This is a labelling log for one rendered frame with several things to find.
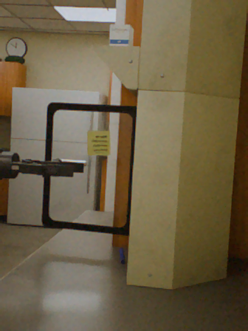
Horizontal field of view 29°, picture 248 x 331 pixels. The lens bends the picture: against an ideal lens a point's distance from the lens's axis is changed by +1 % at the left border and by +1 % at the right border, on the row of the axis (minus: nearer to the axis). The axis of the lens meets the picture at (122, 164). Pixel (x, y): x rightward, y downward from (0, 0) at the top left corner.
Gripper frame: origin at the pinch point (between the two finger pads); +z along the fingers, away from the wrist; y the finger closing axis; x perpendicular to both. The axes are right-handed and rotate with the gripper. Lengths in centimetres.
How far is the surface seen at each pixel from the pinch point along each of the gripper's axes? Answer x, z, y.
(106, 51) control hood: -29.7, 9.5, -14.4
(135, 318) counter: 26.0, 21.3, -34.1
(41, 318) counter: 25.9, 3.4, -38.7
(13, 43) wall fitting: -126, -212, 540
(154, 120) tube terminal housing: -14.2, 21.8, -14.5
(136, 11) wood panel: -48, 12, 23
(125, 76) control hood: -24.1, 14.4, -14.5
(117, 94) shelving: -29, -3, 102
